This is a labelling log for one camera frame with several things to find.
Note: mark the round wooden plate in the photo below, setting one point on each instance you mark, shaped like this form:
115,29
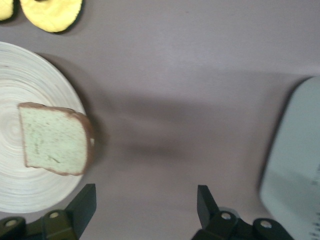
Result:
32,82

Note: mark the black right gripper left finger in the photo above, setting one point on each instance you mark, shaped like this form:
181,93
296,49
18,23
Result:
62,225

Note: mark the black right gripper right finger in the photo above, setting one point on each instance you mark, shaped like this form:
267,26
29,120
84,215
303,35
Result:
225,227

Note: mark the bread slice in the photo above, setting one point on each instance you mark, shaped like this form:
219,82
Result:
55,140

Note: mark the silver two-slot toaster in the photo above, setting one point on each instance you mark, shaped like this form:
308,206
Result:
292,162

